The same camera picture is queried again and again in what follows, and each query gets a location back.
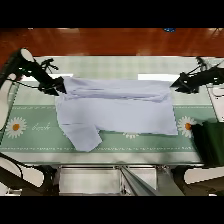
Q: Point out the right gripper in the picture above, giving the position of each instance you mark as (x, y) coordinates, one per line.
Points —
(186, 82)

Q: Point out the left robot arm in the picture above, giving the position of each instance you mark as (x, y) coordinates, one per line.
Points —
(20, 63)

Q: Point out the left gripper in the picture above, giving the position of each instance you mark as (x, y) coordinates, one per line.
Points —
(52, 86)

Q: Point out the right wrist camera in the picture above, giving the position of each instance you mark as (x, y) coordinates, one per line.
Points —
(202, 63)

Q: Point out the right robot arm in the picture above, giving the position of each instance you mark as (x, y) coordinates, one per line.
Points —
(213, 76)

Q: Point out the white shirt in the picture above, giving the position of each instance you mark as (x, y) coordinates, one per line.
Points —
(116, 106)

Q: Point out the silver frame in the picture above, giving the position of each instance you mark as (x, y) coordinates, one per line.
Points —
(133, 181)

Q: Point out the dark green garment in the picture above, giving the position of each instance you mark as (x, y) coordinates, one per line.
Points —
(211, 143)

